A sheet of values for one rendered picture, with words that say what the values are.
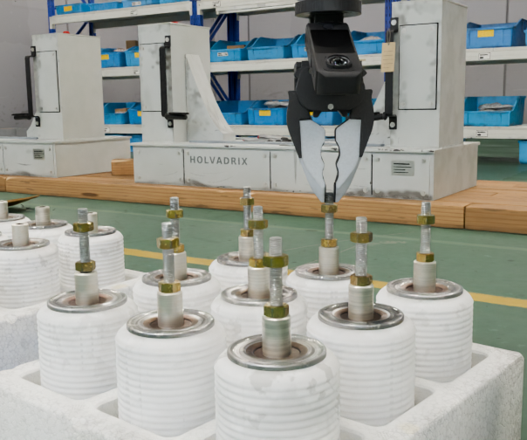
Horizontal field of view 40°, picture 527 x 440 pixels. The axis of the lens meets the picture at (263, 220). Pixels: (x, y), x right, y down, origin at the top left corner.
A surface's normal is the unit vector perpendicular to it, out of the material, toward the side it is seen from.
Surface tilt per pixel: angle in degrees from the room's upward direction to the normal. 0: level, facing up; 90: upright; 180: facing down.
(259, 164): 90
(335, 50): 30
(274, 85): 90
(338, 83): 120
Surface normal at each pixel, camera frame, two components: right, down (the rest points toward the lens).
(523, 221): -0.53, 0.15
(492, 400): 0.76, 0.09
